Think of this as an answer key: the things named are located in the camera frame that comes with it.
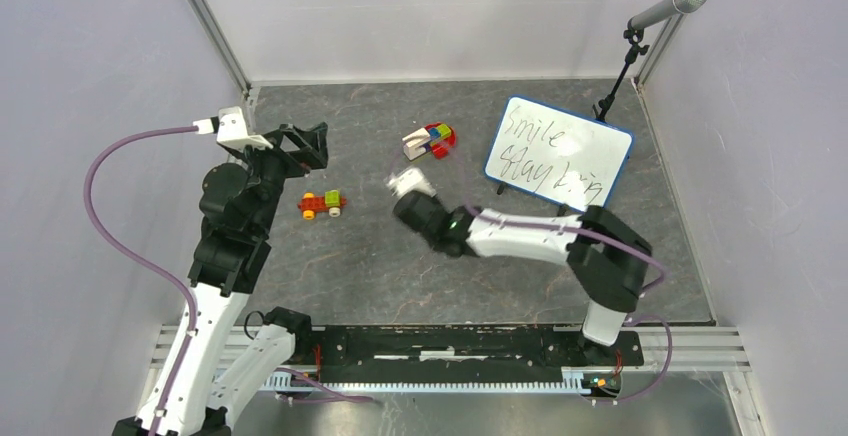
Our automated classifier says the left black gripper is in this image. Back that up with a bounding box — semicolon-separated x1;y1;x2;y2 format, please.
232;121;329;235

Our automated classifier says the blue framed whiteboard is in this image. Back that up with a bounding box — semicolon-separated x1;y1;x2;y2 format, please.
483;96;634;212

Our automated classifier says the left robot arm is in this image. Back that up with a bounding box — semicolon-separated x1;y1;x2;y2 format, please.
113;116;328;435

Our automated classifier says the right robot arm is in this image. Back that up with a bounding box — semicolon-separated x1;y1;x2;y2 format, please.
393;190;655;364

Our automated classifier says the red toy block car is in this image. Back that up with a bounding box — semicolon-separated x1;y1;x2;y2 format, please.
297;190;347;220

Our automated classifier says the white red toy block stack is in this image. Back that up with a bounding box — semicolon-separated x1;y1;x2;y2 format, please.
402;122;457;161

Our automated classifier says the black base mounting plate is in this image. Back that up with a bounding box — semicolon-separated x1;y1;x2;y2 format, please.
287;324;644;384

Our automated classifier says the black microphone stand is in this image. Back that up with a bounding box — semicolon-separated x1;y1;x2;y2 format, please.
592;28;650;123

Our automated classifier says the grey microphone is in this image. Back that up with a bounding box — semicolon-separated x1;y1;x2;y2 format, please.
627;0;707;31

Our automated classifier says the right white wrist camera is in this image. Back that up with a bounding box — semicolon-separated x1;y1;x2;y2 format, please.
386;166;437;200

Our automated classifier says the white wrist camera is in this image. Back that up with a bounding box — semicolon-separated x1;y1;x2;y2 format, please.
192;106;273;152
386;166;437;200

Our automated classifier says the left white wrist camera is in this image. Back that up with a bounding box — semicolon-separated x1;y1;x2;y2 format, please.
192;106;273;152

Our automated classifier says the white cable duct rail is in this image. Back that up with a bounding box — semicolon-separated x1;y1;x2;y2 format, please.
261;367;624;396

